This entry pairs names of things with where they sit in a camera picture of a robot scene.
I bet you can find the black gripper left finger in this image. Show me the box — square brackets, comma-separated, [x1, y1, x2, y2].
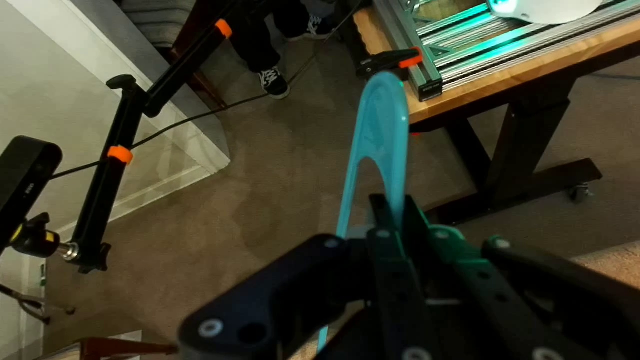
[179, 234, 370, 360]

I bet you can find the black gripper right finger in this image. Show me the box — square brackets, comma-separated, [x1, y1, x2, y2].
[370, 193, 640, 360]

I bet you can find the teal plastic clothing hanger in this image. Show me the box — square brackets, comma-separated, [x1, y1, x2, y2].
[317, 71, 414, 360]

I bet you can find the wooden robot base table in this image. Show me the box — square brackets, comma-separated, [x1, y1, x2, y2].
[352, 0, 640, 224]

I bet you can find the beige table cloth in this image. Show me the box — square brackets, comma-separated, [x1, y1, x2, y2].
[576, 241, 640, 276]

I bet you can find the brown wooden chair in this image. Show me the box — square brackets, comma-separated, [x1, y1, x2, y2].
[80, 337, 179, 360]

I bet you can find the black shoe of person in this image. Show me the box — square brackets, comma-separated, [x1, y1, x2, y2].
[259, 68, 289, 97]

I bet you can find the green lit aluminium frame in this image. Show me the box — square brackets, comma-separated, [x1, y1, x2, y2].
[375, 0, 640, 100]

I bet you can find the black camera tripod stand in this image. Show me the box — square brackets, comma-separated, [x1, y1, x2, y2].
[66, 0, 246, 274]

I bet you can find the black stereo camera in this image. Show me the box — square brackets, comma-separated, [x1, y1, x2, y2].
[0, 136, 63, 249]

